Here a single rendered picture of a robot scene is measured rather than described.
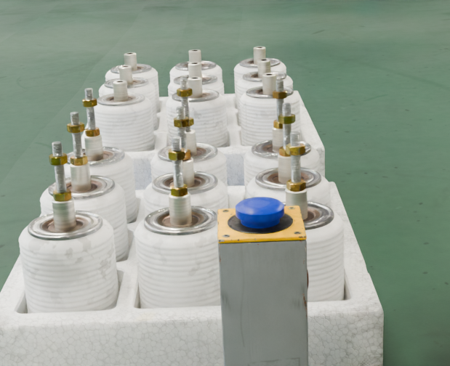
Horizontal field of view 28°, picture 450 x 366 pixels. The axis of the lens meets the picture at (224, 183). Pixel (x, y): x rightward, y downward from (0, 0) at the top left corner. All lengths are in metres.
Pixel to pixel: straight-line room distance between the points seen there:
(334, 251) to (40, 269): 0.29
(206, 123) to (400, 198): 0.46
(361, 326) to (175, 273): 0.19
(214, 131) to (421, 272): 0.38
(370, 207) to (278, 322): 0.94
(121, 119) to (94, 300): 0.54
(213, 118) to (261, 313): 0.72
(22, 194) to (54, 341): 0.95
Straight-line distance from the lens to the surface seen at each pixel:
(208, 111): 1.41
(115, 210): 1.03
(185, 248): 0.89
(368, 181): 1.81
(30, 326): 0.91
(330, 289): 0.93
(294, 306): 0.74
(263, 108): 1.42
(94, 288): 0.93
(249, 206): 0.74
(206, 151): 1.15
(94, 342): 0.91
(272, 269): 0.73
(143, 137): 1.44
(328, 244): 0.90
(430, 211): 1.66
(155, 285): 0.92
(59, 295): 0.92
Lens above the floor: 0.59
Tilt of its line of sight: 19 degrees down
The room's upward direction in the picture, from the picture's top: 3 degrees counter-clockwise
